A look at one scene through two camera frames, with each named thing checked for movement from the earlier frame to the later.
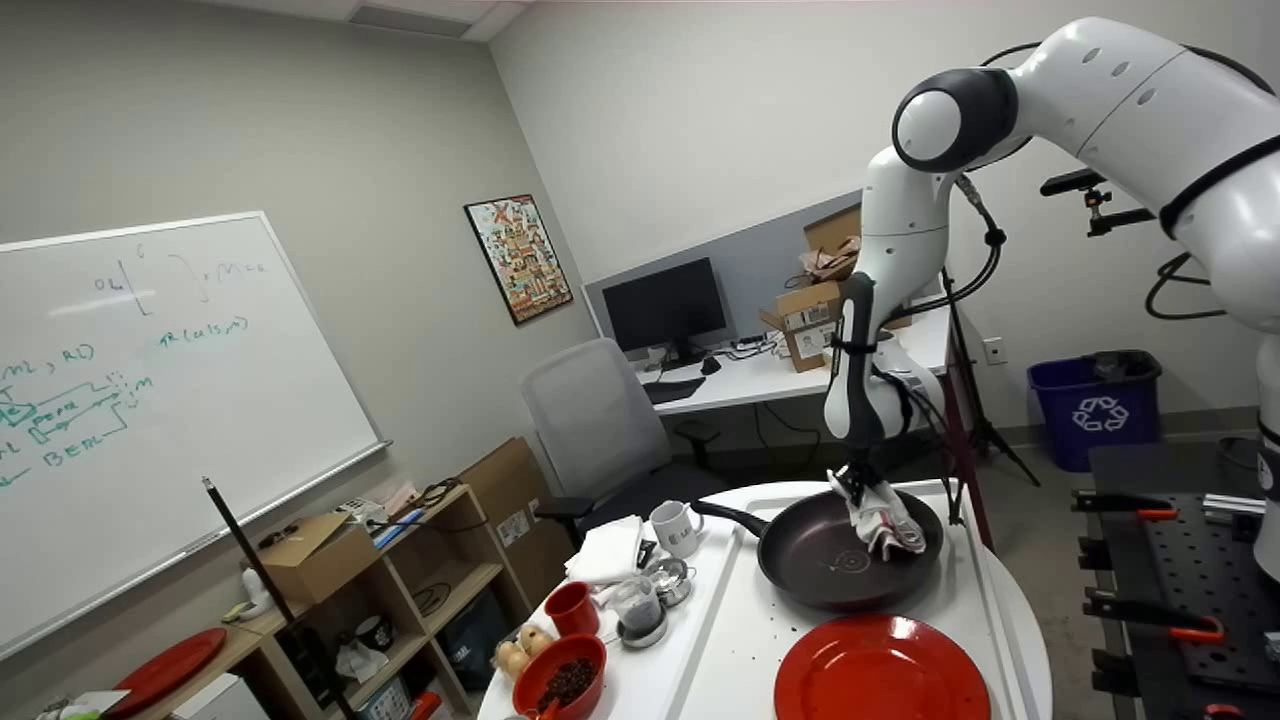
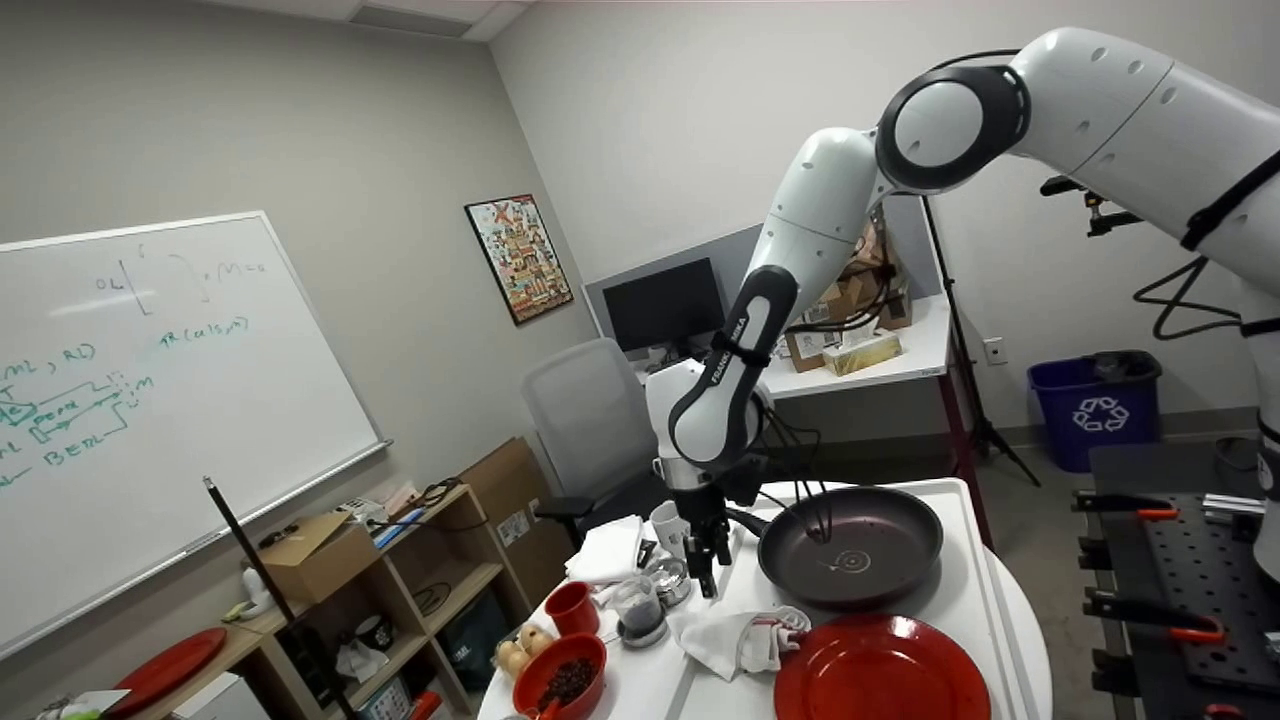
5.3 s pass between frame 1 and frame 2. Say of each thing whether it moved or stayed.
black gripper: moved
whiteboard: stayed
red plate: stayed
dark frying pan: stayed
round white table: stayed
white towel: moved
